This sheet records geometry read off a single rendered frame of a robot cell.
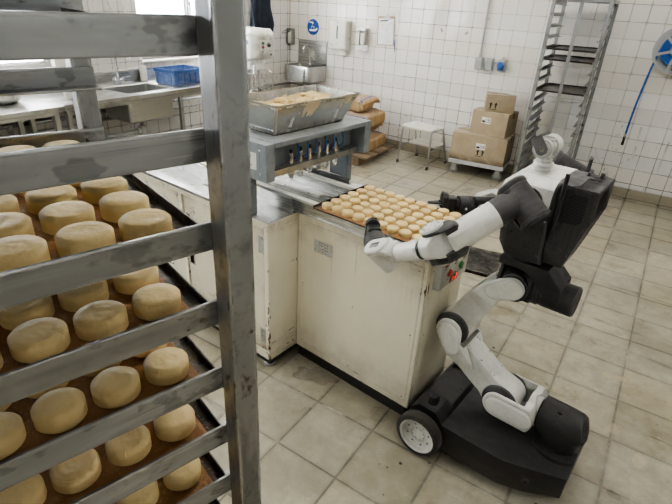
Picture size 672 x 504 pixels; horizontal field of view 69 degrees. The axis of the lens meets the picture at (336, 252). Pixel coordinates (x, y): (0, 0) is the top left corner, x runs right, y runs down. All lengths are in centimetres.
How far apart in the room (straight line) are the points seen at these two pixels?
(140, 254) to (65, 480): 28
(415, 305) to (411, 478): 70
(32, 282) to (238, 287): 17
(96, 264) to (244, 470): 33
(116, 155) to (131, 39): 9
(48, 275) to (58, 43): 18
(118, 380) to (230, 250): 21
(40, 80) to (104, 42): 43
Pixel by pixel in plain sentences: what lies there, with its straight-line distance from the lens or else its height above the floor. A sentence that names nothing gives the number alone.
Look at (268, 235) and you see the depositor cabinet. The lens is 215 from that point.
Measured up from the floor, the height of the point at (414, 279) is 74.
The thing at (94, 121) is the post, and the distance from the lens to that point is 87.
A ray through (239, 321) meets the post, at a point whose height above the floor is 141.
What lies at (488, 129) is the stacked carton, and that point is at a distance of 568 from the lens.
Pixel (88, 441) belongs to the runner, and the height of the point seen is 132.
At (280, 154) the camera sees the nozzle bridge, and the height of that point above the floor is 109.
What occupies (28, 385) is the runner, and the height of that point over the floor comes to 141.
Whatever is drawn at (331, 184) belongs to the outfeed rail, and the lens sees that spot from 247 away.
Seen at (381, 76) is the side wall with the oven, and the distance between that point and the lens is 658.
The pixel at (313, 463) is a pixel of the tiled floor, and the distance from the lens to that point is 221.
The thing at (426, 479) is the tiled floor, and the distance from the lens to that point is 222.
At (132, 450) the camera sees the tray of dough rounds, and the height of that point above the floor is 124.
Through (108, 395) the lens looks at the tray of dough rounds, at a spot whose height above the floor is 133.
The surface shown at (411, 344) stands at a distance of 211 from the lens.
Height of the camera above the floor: 171
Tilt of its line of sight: 27 degrees down
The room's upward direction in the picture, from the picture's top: 3 degrees clockwise
